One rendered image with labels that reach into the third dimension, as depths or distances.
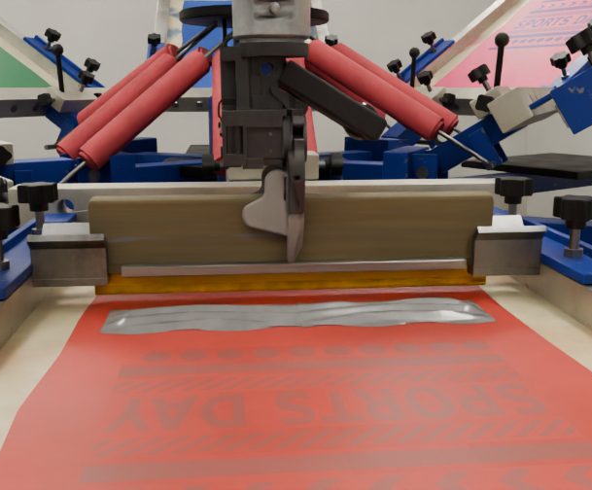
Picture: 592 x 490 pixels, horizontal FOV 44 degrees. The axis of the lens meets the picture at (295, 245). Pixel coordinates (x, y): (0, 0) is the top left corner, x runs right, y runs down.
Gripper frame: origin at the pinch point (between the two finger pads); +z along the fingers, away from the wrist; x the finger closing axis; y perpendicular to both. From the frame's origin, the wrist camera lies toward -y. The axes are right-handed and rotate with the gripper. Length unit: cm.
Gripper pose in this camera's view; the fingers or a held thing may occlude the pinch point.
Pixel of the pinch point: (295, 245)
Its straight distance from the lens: 74.5
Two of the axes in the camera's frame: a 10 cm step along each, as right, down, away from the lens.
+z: 0.1, 9.8, 2.1
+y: -10.0, 0.3, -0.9
